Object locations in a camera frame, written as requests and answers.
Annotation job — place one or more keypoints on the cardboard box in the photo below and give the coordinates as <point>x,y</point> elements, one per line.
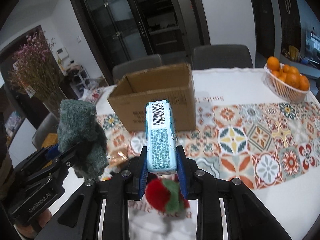
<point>172,82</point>

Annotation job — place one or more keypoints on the grey chair right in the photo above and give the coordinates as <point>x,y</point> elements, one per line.
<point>221,56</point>

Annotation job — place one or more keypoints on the green scouring pad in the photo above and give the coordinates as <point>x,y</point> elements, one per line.
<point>78,125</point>

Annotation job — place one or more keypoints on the orange fruits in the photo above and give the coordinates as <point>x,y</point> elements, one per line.
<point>287,74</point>

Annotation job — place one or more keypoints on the dried pink flower bouquet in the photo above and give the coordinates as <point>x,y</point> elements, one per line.
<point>35,69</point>

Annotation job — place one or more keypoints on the glass vase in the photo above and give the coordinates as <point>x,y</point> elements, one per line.
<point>53,102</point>

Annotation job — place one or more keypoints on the white fruit basket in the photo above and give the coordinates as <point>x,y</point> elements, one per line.
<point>283,90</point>

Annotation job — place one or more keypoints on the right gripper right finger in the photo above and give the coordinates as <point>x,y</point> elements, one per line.
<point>182,171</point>

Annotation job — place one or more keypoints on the grey chair left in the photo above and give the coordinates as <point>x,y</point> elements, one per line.
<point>143,63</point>

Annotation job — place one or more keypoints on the golden snack packet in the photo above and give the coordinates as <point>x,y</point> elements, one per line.
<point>117,157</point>

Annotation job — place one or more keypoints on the patterned table runner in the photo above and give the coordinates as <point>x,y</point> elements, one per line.
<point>263,144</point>

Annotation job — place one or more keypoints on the grey chair at side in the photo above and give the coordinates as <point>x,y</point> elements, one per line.
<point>49,125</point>

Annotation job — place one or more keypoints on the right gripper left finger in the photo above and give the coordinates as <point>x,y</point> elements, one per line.
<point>142,172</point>

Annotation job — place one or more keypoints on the black glass door cabinet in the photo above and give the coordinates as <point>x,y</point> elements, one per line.
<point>119,31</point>

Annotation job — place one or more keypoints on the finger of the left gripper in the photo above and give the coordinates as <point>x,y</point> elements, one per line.
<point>47,154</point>
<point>70,157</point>

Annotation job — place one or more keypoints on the red green plush flower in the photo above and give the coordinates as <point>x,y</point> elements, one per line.
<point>165,196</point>

